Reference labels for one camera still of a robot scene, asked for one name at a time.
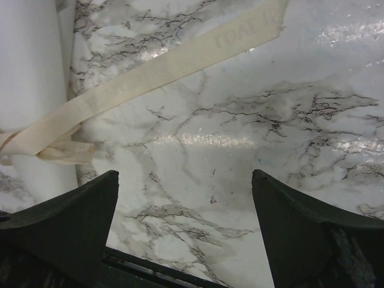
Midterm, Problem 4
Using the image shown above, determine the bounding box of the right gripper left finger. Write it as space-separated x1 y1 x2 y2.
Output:
1 170 119 287

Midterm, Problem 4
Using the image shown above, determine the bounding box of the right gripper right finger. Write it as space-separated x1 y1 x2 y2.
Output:
251 169 383 287

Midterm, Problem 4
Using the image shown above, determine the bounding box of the cream ribbon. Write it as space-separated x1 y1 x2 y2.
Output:
1 1 289 165

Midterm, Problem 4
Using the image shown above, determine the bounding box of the white wrapping paper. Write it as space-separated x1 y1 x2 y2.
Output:
1 1 77 194

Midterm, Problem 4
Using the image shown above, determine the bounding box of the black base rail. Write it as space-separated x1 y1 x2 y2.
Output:
95 247 222 288

